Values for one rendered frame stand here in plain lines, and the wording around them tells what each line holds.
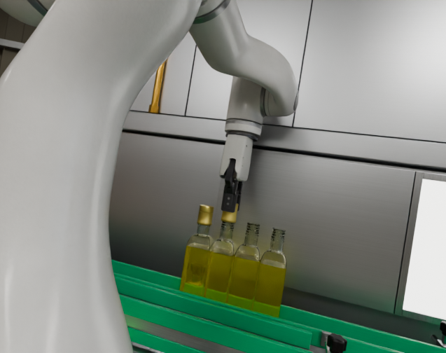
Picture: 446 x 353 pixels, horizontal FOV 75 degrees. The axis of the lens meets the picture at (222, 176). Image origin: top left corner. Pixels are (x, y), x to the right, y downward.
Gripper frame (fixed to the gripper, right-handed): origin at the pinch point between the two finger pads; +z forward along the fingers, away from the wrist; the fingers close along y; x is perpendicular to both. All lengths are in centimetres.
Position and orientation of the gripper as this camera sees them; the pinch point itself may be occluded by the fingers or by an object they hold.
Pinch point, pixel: (231, 202)
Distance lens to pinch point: 67.7
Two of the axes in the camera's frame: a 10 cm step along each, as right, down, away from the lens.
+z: -1.6, 9.9, -0.1
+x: 9.5, 1.5, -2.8
